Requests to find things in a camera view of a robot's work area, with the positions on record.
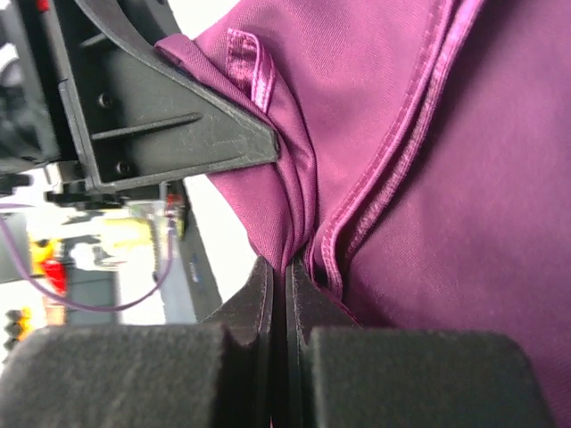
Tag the purple satin napkin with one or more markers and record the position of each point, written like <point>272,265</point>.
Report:
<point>424,167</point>

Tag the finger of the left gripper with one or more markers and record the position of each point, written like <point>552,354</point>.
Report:
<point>135,119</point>

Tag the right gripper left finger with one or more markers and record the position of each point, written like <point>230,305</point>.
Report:
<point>213,374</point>

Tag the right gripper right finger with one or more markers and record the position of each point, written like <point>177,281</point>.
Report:
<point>343,375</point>

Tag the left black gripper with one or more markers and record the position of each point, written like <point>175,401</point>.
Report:
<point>34,128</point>

